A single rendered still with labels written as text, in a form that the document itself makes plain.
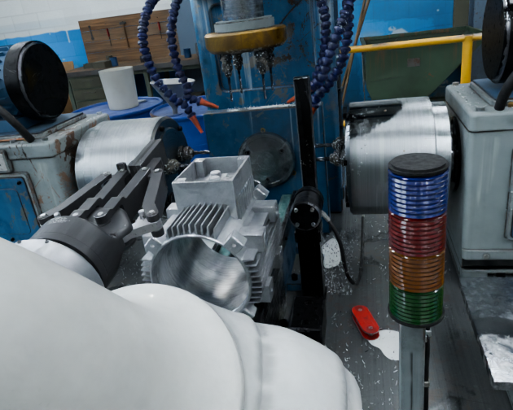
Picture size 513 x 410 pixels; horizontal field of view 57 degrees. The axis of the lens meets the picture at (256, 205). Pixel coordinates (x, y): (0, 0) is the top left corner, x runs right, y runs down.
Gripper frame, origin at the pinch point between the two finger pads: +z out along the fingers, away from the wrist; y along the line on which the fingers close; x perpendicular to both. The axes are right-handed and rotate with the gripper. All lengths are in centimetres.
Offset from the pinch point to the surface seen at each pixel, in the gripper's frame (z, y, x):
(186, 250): 16.7, 7.0, 25.9
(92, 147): 43, 36, 16
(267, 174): 58, 0, 34
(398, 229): -3.8, -28.0, 7.5
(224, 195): 13.6, -3.4, 12.9
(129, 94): 219, 118, 59
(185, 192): 13.8, 2.9, 12.1
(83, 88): 462, 305, 121
